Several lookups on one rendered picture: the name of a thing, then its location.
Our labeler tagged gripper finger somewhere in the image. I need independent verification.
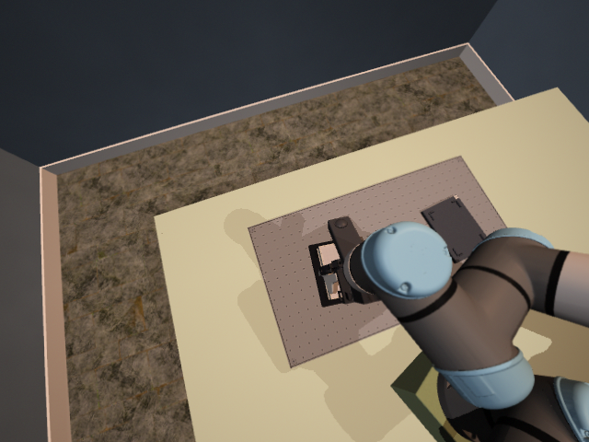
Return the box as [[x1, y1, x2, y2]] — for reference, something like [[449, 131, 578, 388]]
[[318, 263, 338, 294]]

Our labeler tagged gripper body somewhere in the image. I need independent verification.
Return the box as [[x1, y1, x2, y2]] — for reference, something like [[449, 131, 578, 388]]
[[331, 259, 381, 305]]

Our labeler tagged brown rectangular base plate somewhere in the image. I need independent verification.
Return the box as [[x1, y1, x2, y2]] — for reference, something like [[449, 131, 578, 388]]
[[248, 156, 507, 368]]

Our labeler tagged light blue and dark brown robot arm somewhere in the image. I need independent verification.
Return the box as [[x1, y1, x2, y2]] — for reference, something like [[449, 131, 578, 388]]
[[328, 216, 589, 442]]

